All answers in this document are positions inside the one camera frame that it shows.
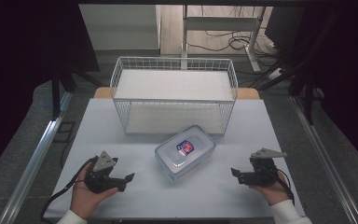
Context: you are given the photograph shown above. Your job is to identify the white metal desk frame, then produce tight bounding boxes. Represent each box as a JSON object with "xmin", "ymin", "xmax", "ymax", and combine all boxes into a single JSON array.
[{"xmin": 181, "ymin": 4, "xmax": 268, "ymax": 73}]

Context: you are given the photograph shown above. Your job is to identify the white table cover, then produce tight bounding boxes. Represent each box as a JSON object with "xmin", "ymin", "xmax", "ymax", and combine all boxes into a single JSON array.
[{"xmin": 43, "ymin": 98, "xmax": 306, "ymax": 219}]

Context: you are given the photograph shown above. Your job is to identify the black floor cables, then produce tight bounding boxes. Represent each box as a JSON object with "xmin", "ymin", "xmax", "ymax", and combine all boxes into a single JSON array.
[{"xmin": 186, "ymin": 5, "xmax": 279, "ymax": 68}]

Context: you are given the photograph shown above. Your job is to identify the aluminium rail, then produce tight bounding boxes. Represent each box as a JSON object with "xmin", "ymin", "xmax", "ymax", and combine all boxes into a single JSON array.
[
  {"xmin": 0, "ymin": 91, "xmax": 75, "ymax": 224},
  {"xmin": 289, "ymin": 94, "xmax": 358, "ymax": 224}
]

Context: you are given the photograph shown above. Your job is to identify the white wire basket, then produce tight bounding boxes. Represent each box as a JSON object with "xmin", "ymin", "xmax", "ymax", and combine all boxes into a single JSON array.
[{"xmin": 109, "ymin": 56, "xmax": 240, "ymax": 136}]

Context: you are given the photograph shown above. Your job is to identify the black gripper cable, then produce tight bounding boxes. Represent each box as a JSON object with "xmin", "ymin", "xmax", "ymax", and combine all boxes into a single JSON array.
[
  {"xmin": 275, "ymin": 168, "xmax": 296, "ymax": 207},
  {"xmin": 40, "ymin": 156, "xmax": 99, "ymax": 222}
]

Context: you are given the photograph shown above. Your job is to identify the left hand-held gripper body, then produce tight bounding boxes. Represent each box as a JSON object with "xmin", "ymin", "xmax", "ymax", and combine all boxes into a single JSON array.
[{"xmin": 84, "ymin": 150, "xmax": 119, "ymax": 194}]

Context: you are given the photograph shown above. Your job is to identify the dark curtain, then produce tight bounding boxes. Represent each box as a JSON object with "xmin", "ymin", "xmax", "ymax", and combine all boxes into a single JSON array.
[
  {"xmin": 0, "ymin": 0, "xmax": 101, "ymax": 183},
  {"xmin": 264, "ymin": 6, "xmax": 358, "ymax": 169}
]

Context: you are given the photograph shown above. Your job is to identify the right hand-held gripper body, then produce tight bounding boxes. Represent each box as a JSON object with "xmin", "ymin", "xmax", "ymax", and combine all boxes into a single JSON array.
[{"xmin": 241, "ymin": 147, "xmax": 288, "ymax": 188}]

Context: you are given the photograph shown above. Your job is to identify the white cabinet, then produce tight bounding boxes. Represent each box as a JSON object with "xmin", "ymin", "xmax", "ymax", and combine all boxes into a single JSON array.
[{"xmin": 78, "ymin": 3, "xmax": 162, "ymax": 52}]

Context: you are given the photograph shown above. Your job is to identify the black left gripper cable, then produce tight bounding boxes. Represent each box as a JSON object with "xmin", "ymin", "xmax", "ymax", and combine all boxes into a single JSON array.
[{"xmin": 40, "ymin": 156, "xmax": 99, "ymax": 222}]

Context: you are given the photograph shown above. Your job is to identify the person's right hand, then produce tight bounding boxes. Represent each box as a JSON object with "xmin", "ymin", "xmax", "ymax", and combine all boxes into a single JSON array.
[{"xmin": 249, "ymin": 172, "xmax": 292, "ymax": 206}]

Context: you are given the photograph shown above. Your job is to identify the black metal stand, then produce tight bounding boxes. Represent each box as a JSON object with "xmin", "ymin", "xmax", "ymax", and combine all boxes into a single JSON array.
[
  {"xmin": 49, "ymin": 62, "xmax": 104, "ymax": 121},
  {"xmin": 287, "ymin": 62, "xmax": 325, "ymax": 126}
]

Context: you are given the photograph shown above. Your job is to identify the person's left hand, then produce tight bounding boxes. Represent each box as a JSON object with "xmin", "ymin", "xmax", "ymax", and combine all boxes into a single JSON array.
[{"xmin": 70, "ymin": 162, "xmax": 119, "ymax": 221}]

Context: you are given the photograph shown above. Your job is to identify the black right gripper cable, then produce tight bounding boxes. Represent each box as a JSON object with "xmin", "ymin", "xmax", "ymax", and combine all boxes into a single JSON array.
[{"xmin": 275, "ymin": 168, "xmax": 296, "ymax": 207}]

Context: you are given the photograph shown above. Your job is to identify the white power strip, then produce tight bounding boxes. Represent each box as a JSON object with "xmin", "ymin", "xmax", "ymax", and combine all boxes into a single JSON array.
[{"xmin": 266, "ymin": 67, "xmax": 284, "ymax": 81}]

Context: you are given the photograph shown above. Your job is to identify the clear plastic lidded container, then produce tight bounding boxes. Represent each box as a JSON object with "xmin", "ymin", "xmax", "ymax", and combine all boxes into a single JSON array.
[{"xmin": 154, "ymin": 124, "xmax": 217, "ymax": 182}]

